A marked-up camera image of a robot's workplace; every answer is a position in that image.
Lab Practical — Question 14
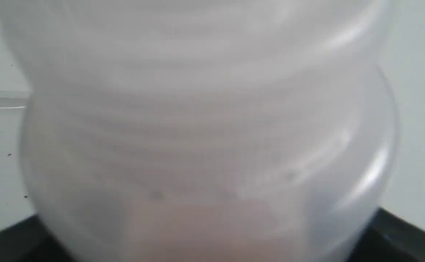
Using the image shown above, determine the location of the translucent squeeze bottle amber liquid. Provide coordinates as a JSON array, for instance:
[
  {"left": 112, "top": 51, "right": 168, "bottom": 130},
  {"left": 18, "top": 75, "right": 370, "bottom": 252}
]
[{"left": 0, "top": 0, "right": 397, "bottom": 262}]

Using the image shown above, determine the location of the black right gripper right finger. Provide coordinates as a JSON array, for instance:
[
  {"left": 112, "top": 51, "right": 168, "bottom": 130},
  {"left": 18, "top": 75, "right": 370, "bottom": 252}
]
[{"left": 348, "top": 209, "right": 425, "bottom": 262}]

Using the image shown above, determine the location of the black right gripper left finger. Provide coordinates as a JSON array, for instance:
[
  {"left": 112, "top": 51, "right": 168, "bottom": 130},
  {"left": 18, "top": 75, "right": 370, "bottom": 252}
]
[{"left": 0, "top": 216, "right": 74, "bottom": 262}]

